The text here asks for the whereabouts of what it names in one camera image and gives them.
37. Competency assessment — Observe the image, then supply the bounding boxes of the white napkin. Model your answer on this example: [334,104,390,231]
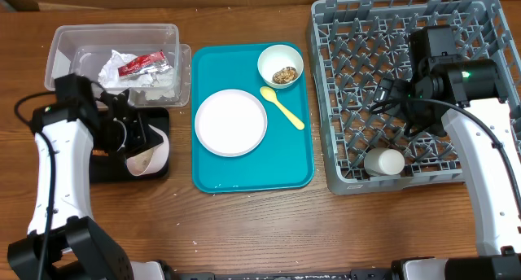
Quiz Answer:
[98,50,181,101]

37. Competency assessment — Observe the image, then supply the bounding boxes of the white plastic cup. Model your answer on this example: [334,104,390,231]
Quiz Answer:
[363,147,405,176]

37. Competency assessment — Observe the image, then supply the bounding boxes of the red foil wrapper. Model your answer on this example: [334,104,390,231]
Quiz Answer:
[117,50,172,78]

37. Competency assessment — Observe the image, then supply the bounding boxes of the brown food lump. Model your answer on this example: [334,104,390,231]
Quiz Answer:
[272,67,299,85]

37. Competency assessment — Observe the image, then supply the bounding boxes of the white bowl with food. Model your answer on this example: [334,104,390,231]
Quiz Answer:
[257,44,304,89]

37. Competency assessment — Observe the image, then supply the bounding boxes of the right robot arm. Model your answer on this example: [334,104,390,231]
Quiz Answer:
[369,25,520,279]

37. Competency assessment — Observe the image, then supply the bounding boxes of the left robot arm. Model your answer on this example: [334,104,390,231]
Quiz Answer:
[7,73,176,279]

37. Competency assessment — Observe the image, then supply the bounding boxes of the grey dishwasher rack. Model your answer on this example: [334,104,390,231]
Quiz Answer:
[308,0,520,195]

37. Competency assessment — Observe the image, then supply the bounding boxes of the black plastic tray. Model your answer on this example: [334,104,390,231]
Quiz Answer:
[89,107,170,184]

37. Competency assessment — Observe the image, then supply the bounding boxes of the large white plate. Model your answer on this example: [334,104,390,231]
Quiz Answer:
[195,89,268,157]

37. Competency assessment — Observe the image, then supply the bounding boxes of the clear plastic bin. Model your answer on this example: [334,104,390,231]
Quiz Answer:
[44,24,191,107]

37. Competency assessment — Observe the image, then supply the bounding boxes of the yellow plastic spoon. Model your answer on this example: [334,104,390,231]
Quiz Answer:
[260,86,305,130]

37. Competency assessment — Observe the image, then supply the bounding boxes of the teal serving tray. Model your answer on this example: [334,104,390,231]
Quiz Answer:
[191,43,315,194]

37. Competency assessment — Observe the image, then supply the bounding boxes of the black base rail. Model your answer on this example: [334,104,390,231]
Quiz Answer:
[134,256,465,280]

